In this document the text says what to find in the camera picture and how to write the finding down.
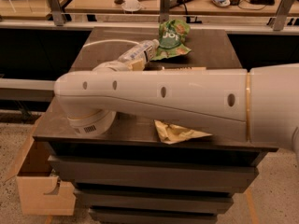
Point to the metal rail bracket right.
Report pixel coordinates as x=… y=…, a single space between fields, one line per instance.
x=278 y=22

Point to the metal rail bracket middle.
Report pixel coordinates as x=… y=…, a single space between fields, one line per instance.
x=164 y=11

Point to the grey drawer cabinet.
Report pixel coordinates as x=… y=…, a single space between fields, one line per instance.
x=127 y=175

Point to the blue plastic bottle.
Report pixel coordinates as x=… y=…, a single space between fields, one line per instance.
x=145 y=50

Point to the clear plastic lid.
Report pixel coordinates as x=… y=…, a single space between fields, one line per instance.
x=131 y=6

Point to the metal rail bracket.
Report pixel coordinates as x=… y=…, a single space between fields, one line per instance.
x=164 y=11
x=57 y=12
x=278 y=22

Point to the brown sea salt chip bag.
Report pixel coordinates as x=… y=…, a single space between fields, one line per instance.
x=171 y=134

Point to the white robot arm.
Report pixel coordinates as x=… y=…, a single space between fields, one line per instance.
x=260 y=105

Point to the green rice chip bag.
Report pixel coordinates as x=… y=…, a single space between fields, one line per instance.
x=172 y=36

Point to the open wooden drawer box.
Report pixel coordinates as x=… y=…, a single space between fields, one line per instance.
x=41 y=192

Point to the metal rail bracket left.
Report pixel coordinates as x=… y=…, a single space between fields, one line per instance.
x=57 y=12

